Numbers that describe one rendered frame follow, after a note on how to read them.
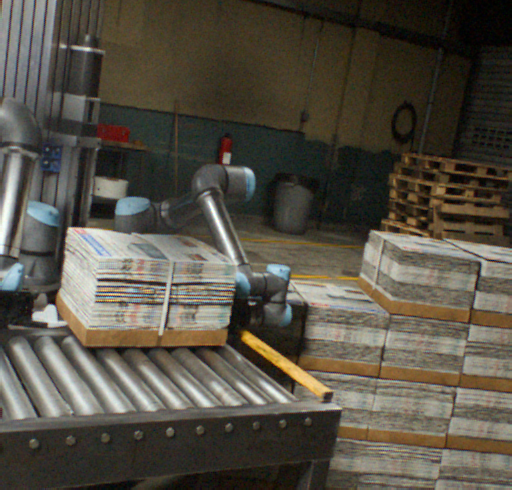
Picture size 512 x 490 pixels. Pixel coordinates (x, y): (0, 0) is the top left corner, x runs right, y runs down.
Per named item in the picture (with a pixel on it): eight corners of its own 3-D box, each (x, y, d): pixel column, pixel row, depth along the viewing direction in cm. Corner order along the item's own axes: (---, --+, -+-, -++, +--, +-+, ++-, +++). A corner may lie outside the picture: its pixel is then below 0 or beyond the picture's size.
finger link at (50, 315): (69, 309, 183) (32, 303, 183) (66, 331, 184) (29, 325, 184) (72, 305, 186) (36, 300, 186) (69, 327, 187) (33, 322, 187)
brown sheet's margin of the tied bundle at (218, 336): (183, 310, 215) (185, 296, 214) (226, 344, 191) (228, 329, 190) (132, 309, 207) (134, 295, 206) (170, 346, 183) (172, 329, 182)
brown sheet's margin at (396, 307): (356, 285, 281) (358, 274, 280) (426, 294, 286) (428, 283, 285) (388, 312, 244) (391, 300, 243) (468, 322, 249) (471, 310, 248)
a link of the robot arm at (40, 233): (52, 254, 213) (58, 208, 210) (5, 247, 211) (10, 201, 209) (59, 246, 224) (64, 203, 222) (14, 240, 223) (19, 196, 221)
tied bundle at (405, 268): (355, 286, 281) (366, 228, 277) (427, 295, 286) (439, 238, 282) (387, 314, 244) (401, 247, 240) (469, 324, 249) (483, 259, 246)
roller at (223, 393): (169, 353, 196) (177, 337, 197) (250, 430, 156) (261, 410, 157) (153, 347, 194) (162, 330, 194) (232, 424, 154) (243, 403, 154)
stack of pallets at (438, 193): (443, 254, 1002) (463, 160, 980) (498, 272, 925) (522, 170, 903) (371, 250, 928) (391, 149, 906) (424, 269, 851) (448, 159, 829)
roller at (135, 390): (99, 354, 187) (107, 337, 187) (167, 437, 147) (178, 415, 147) (81, 349, 184) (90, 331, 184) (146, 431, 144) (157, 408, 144)
